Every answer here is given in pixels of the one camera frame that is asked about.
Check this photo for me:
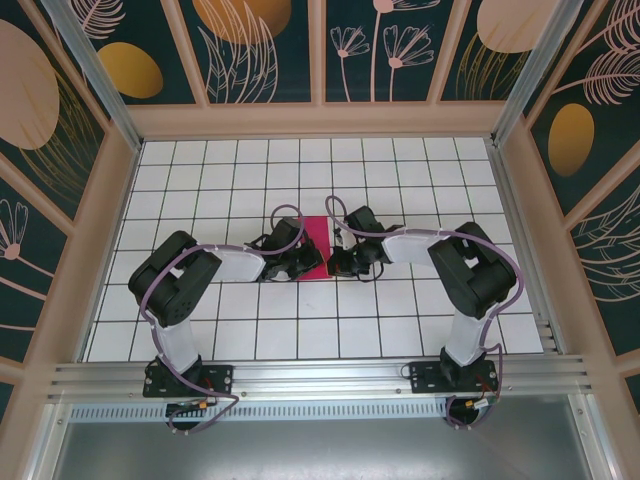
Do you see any pink square paper sheet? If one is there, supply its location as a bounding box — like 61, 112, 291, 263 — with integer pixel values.
294, 215, 334, 281

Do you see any grey metal sheet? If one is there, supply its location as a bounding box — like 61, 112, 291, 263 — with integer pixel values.
47, 394, 619, 480

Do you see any aluminium mounting rail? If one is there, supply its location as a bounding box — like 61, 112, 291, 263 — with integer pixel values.
47, 353, 599, 401

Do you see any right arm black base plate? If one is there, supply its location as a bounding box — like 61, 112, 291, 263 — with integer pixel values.
408, 360, 500, 396

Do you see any slotted grey cable duct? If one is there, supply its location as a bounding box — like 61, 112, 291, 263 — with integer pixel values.
69, 402, 451, 422

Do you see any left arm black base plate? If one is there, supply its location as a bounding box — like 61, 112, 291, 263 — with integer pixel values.
143, 363, 235, 399

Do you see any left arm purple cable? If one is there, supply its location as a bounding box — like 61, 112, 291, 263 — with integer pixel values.
139, 203, 307, 437

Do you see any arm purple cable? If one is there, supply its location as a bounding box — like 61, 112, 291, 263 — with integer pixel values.
324, 194, 526, 432
139, 203, 307, 437

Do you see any aluminium side rail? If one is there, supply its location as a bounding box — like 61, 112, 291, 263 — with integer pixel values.
487, 139, 569, 354

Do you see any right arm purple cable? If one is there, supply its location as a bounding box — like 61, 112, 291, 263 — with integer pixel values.
324, 194, 526, 432

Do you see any aluminium frame post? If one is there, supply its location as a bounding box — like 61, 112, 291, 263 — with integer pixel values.
39, 0, 144, 154
489, 0, 586, 149

